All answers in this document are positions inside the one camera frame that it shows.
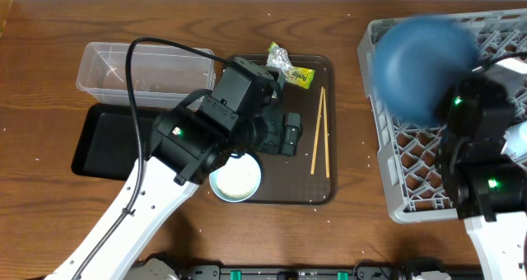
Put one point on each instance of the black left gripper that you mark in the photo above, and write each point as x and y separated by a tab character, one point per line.
277	137

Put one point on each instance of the light blue cup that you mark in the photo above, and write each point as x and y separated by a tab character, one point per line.
516	139

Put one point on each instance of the large blue bowl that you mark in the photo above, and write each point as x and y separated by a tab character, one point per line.
417	61

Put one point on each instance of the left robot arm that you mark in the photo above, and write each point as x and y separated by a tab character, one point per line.
212	133

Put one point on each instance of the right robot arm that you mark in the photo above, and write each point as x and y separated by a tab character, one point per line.
486	187

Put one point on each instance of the grey dishwasher rack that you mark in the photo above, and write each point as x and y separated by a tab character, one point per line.
412	187

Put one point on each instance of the dark brown serving tray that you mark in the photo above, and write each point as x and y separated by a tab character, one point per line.
287	180

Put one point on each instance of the right wooden chopstick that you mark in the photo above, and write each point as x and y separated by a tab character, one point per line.
326	135

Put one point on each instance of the light blue rice plate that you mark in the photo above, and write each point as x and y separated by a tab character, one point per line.
237	180

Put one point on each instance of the foil snack wrapper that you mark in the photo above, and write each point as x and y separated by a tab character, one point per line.
278	58

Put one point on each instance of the clear plastic bin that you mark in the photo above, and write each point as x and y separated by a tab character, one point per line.
162	75

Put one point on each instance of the black plastic tray bin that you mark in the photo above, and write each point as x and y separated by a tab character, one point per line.
107	147

